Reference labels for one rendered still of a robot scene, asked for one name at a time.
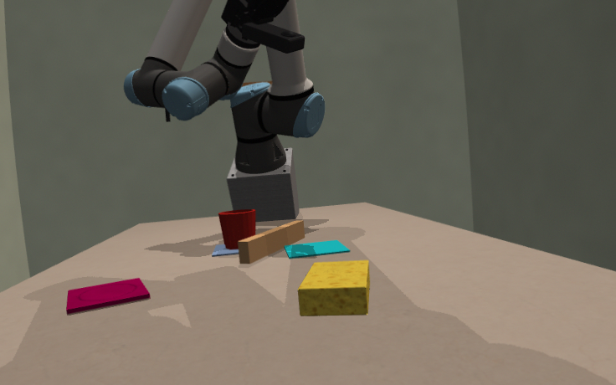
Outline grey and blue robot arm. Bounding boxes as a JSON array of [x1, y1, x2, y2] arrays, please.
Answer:
[[124, 0, 325, 174]]

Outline yellow sponge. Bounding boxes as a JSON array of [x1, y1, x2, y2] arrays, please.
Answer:
[[298, 260, 370, 316]]

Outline magenta flat rectangular pad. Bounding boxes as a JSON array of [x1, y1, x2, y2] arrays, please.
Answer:
[[66, 278, 151, 316]]

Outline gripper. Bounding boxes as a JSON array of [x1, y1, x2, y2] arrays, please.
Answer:
[[221, 0, 289, 49]]

